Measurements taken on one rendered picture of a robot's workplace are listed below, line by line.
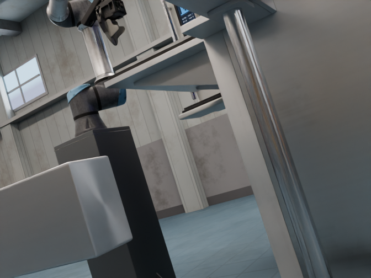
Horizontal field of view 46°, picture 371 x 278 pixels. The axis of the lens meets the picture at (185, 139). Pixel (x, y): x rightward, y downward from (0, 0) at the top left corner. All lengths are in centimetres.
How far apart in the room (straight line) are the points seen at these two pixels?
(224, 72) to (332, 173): 41
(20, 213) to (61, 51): 696
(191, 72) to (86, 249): 99
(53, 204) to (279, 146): 60
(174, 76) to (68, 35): 602
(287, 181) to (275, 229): 30
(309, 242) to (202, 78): 66
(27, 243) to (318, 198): 83
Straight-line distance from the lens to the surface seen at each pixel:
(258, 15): 124
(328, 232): 126
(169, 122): 599
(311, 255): 105
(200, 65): 145
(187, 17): 255
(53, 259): 59
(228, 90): 129
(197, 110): 223
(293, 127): 123
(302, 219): 104
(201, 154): 595
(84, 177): 56
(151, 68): 146
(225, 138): 576
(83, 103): 199
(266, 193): 128
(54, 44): 766
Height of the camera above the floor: 49
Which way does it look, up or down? 5 degrees up
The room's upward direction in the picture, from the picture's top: 18 degrees counter-clockwise
